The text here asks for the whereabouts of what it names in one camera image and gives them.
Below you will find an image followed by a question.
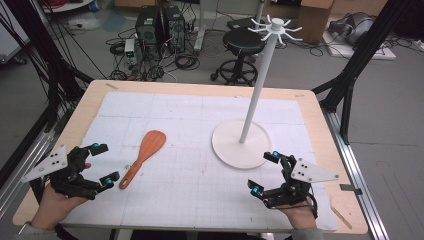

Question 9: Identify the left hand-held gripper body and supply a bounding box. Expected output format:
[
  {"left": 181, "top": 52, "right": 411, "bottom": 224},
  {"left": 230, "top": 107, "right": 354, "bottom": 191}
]
[{"left": 21, "top": 144, "right": 101, "bottom": 201}]

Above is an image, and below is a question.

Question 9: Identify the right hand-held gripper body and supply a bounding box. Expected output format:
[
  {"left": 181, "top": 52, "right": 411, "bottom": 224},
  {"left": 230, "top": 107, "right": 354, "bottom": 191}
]
[{"left": 263, "top": 154, "right": 340, "bottom": 210}]

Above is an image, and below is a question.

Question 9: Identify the wooden spatula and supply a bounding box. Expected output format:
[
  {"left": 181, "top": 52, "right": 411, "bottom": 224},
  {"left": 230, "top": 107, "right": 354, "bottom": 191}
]
[{"left": 118, "top": 129, "right": 167, "bottom": 190}]

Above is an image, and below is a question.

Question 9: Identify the white utensil rack stand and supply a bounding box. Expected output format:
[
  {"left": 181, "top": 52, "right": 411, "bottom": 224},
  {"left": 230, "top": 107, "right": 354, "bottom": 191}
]
[{"left": 211, "top": 14, "right": 304, "bottom": 170}]

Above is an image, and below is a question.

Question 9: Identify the person's right hand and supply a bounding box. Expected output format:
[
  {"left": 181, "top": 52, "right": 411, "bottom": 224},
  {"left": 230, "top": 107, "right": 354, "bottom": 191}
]
[{"left": 277, "top": 200, "right": 318, "bottom": 231}]

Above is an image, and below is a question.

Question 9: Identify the person's left hand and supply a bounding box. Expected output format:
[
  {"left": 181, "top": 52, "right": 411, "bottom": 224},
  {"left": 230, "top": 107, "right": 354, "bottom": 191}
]
[{"left": 31, "top": 183, "right": 89, "bottom": 231}]

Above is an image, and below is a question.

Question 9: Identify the black tape piece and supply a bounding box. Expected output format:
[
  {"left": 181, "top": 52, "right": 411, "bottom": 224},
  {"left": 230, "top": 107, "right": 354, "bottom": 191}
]
[{"left": 339, "top": 183, "right": 363, "bottom": 196}]

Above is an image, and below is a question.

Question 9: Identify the thin wooden strip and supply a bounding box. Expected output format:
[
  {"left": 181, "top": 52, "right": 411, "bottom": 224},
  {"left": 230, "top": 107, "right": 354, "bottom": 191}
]
[{"left": 329, "top": 204, "right": 353, "bottom": 231}]

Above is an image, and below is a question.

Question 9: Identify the white grid mat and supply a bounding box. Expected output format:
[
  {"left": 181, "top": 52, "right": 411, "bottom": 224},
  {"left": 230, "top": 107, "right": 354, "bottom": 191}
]
[{"left": 61, "top": 91, "right": 338, "bottom": 233}]

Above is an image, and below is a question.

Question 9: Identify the small white power supply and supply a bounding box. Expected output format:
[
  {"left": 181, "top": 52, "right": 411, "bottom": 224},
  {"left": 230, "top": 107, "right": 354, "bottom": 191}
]
[{"left": 124, "top": 38, "right": 136, "bottom": 66}]

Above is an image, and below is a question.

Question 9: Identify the black round stool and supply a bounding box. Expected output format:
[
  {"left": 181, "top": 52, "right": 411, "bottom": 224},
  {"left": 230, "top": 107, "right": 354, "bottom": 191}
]
[{"left": 210, "top": 27, "right": 266, "bottom": 87}]

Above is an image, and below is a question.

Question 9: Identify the black computer tower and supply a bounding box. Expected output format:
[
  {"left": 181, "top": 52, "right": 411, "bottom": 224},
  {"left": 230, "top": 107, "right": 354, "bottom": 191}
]
[
  {"left": 134, "top": 6, "right": 162, "bottom": 60},
  {"left": 161, "top": 4, "right": 186, "bottom": 55}
]

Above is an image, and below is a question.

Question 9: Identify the tall cardboard box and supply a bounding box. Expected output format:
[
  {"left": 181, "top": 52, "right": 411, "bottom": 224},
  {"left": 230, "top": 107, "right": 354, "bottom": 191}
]
[{"left": 296, "top": 0, "right": 335, "bottom": 44}]

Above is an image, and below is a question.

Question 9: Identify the white metal stand leg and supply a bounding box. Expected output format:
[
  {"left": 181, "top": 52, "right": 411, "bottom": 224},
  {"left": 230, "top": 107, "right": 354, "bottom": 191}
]
[
  {"left": 254, "top": 0, "right": 267, "bottom": 30},
  {"left": 194, "top": 0, "right": 207, "bottom": 52}
]

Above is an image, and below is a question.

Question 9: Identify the white round table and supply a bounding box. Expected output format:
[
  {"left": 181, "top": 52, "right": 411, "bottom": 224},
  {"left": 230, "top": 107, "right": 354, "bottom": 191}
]
[{"left": 42, "top": 0, "right": 95, "bottom": 14}]

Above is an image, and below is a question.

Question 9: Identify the white floor board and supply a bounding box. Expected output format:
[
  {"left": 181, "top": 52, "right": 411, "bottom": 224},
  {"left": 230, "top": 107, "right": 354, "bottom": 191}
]
[{"left": 323, "top": 31, "right": 398, "bottom": 62}]

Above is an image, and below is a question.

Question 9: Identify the grey device on floor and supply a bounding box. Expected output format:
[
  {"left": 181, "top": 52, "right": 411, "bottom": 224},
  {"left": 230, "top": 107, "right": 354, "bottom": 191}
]
[{"left": 328, "top": 11, "right": 376, "bottom": 46}]

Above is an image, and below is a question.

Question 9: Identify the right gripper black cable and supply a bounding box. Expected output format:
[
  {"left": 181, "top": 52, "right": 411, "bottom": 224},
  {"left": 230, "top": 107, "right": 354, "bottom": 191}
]
[{"left": 276, "top": 190, "right": 320, "bottom": 220}]

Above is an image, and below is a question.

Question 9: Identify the aluminium frame rail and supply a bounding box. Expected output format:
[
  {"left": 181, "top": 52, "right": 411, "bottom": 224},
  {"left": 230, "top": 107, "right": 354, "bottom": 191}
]
[
  {"left": 323, "top": 109, "right": 390, "bottom": 240},
  {"left": 0, "top": 129, "right": 57, "bottom": 218}
]

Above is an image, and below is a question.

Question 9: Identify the black metal frame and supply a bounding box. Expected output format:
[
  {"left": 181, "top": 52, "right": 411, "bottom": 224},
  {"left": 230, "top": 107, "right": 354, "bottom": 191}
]
[
  {"left": 0, "top": 0, "right": 95, "bottom": 133},
  {"left": 312, "top": 0, "right": 416, "bottom": 145}
]

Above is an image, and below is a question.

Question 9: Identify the tangle of black floor cables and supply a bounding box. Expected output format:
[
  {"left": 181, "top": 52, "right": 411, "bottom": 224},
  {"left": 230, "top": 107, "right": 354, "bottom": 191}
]
[{"left": 105, "top": 28, "right": 202, "bottom": 83}]

